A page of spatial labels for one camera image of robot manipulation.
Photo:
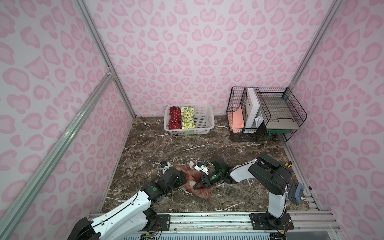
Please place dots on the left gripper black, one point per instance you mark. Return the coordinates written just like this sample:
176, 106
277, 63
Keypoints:
180, 177

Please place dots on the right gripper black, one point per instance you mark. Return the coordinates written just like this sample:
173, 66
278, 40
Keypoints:
205, 180

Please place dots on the red plaid skirt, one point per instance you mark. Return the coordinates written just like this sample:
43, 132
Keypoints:
193, 176

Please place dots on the white plastic basket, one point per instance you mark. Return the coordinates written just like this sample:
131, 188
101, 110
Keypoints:
204, 120

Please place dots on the lemon print skirt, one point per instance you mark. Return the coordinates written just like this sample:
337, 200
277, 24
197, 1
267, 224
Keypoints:
188, 118

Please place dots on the red polka dot skirt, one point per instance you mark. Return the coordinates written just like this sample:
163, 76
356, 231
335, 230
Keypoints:
175, 121

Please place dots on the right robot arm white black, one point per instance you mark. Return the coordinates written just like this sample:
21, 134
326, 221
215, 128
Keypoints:
273, 175

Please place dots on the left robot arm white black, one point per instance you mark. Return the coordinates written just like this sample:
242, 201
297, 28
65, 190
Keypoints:
133, 215

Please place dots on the pink folder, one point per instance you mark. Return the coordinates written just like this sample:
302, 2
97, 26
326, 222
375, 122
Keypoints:
236, 120

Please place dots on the green book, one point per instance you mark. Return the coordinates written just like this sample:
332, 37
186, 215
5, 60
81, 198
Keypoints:
279, 131

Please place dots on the white envelope papers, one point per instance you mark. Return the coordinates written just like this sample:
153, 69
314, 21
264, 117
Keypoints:
258, 121

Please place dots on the white binder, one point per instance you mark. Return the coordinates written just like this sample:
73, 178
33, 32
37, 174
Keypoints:
252, 107

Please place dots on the grey laptop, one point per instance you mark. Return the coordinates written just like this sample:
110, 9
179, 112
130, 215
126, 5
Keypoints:
279, 113

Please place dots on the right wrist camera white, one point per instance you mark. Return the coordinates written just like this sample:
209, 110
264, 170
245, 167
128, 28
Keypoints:
201, 167

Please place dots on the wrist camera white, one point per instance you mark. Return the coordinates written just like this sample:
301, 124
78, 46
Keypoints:
165, 166
201, 167

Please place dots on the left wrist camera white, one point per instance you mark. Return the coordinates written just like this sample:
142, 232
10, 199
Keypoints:
165, 166

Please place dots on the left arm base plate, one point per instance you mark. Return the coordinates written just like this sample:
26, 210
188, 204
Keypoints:
157, 222

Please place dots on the aluminium front rail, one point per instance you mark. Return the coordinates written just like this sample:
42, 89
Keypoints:
220, 222

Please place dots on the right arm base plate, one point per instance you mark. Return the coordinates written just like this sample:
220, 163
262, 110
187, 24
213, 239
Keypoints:
266, 221

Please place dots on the black wire desk organizer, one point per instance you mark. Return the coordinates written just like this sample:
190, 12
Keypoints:
237, 99

